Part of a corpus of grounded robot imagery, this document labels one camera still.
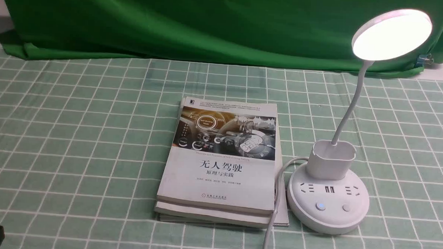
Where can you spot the blue binder clip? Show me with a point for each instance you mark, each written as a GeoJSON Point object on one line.
{"type": "Point", "coordinates": [423, 60]}

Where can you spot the green checked tablecloth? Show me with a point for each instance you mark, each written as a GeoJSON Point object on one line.
{"type": "Point", "coordinates": [83, 144]}

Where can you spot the white desk lamp with socket base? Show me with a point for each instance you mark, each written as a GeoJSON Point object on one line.
{"type": "Point", "coordinates": [323, 193]}

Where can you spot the lower book under textbook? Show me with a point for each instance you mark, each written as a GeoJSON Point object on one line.
{"type": "Point", "coordinates": [210, 216]}

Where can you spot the top self-driving textbook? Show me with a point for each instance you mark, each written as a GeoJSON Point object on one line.
{"type": "Point", "coordinates": [219, 176]}

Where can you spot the green backdrop cloth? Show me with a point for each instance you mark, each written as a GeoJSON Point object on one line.
{"type": "Point", "coordinates": [297, 34]}

